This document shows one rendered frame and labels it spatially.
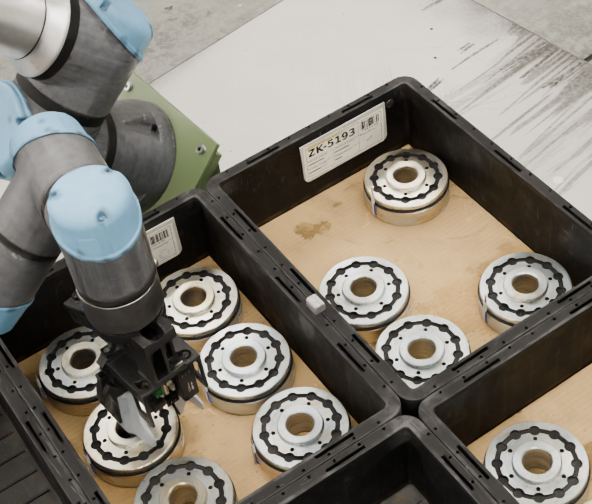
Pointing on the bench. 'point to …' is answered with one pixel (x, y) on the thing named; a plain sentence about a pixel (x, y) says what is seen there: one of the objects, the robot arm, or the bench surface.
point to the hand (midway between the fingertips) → (155, 414)
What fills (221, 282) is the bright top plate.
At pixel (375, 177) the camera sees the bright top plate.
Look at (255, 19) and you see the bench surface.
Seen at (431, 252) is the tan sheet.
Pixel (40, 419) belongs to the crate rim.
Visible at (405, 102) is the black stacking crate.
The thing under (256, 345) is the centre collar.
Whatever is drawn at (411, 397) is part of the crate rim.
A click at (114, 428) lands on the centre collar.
